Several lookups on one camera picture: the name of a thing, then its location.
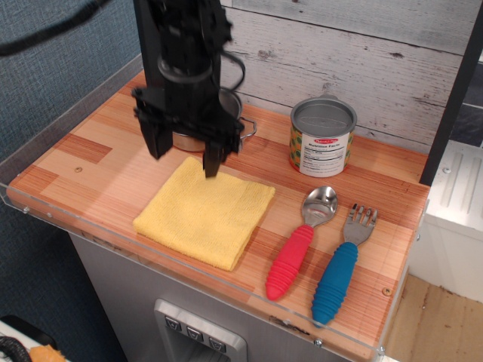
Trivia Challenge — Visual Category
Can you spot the silver dispenser button panel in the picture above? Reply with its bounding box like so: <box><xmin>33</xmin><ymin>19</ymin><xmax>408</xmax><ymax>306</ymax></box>
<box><xmin>154</xmin><ymin>299</ymin><xmax>248</xmax><ymax>361</ymax></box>

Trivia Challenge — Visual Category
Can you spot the black vertical post right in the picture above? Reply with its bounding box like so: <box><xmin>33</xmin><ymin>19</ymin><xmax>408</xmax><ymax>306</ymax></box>
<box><xmin>419</xmin><ymin>0</ymin><xmax>483</xmax><ymax>186</ymax></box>

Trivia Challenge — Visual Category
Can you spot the yellow rag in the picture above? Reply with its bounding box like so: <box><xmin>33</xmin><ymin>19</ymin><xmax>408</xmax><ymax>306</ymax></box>
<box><xmin>133</xmin><ymin>157</ymin><xmax>275</xmax><ymax>272</ymax></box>

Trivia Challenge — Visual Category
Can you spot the toy tin can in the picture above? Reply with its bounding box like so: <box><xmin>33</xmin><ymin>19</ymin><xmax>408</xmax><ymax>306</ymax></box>
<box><xmin>289</xmin><ymin>95</ymin><xmax>357</xmax><ymax>178</ymax></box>

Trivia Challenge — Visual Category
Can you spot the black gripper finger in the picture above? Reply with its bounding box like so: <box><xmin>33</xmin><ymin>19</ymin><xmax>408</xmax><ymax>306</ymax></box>
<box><xmin>203</xmin><ymin>137</ymin><xmax>230</xmax><ymax>178</ymax></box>
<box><xmin>137</xmin><ymin>112</ymin><xmax>173</xmax><ymax>160</ymax></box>

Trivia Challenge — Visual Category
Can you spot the black vertical post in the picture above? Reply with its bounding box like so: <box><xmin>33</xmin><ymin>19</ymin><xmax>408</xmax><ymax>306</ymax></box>
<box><xmin>419</xmin><ymin>0</ymin><xmax>483</xmax><ymax>186</ymax></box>
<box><xmin>133</xmin><ymin>0</ymin><xmax>165</xmax><ymax>87</ymax></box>

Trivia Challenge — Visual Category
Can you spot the blue handled fork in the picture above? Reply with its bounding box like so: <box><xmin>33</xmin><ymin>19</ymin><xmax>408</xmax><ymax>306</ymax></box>
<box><xmin>311</xmin><ymin>204</ymin><xmax>378</xmax><ymax>324</ymax></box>

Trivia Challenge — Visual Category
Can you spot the red handled spoon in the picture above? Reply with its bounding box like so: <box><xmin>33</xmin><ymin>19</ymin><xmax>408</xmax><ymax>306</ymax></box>
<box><xmin>265</xmin><ymin>186</ymin><xmax>338</xmax><ymax>301</ymax></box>

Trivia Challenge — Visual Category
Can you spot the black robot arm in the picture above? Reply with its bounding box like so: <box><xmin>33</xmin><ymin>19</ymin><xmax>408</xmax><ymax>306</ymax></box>
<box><xmin>132</xmin><ymin>1</ymin><xmax>244</xmax><ymax>177</ymax></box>

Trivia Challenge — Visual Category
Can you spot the grey toy fridge cabinet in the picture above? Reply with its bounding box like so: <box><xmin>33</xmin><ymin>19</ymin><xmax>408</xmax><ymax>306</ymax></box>
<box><xmin>71</xmin><ymin>235</ymin><xmax>381</xmax><ymax>361</ymax></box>

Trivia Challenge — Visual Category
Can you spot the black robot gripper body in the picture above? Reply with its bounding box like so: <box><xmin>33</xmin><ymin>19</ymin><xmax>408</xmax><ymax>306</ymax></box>
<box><xmin>131</xmin><ymin>60</ymin><xmax>222</xmax><ymax>132</ymax></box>

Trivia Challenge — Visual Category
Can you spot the small steel pot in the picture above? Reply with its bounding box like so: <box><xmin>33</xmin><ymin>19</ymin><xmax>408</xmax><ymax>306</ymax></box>
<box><xmin>173</xmin><ymin>87</ymin><xmax>257</xmax><ymax>153</ymax></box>

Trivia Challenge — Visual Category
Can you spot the white side cabinet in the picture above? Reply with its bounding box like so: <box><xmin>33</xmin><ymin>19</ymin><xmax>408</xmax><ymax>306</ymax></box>
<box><xmin>408</xmin><ymin>141</ymin><xmax>482</xmax><ymax>302</ymax></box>

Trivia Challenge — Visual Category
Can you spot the black vertical post left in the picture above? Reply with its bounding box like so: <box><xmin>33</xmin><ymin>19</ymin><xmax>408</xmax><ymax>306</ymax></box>
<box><xmin>133</xmin><ymin>0</ymin><xmax>165</xmax><ymax>87</ymax></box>

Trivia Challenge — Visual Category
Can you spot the orange object bottom left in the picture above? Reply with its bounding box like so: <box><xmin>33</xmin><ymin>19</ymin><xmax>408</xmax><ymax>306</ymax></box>
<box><xmin>29</xmin><ymin>345</ymin><xmax>67</xmax><ymax>362</ymax></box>

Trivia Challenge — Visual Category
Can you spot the black braided cable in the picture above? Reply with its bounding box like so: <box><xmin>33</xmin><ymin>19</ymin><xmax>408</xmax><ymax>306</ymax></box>
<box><xmin>0</xmin><ymin>0</ymin><xmax>110</xmax><ymax>57</ymax></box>

